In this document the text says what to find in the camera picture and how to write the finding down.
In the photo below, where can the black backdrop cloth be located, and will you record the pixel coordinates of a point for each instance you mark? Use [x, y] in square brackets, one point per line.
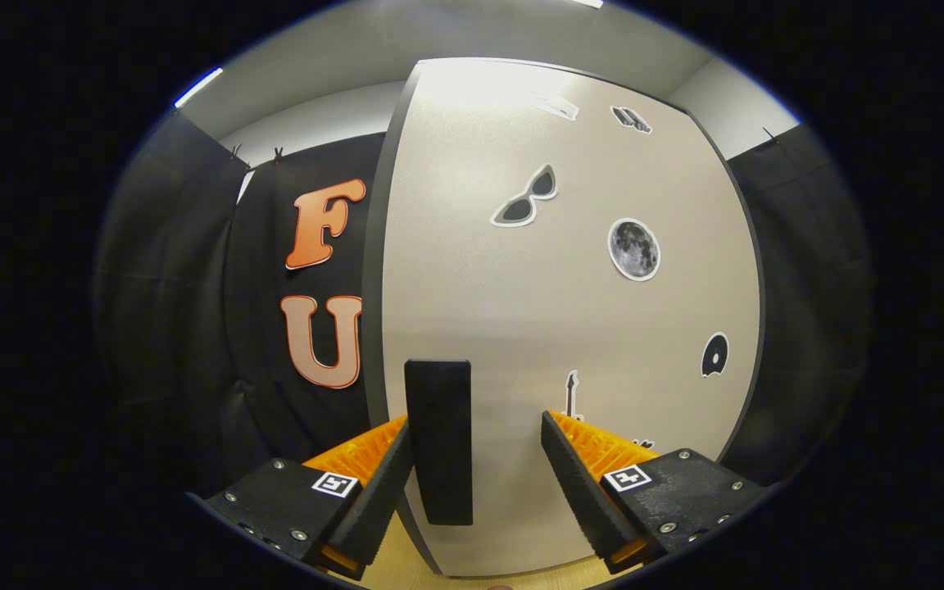
[177, 328]

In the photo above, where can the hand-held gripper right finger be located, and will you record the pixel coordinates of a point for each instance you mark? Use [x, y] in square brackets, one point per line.
[578, 483]

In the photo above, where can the row of black cloth clips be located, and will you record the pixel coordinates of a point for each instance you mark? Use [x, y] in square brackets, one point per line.
[278, 154]

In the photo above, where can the dark grey shoe cabinet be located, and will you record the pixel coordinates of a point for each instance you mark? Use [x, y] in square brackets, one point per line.
[372, 328]

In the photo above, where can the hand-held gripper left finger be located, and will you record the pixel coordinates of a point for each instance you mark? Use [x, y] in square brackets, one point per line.
[378, 492]

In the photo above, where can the beige shoe cabinet door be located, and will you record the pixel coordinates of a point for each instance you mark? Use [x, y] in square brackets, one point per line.
[521, 328]

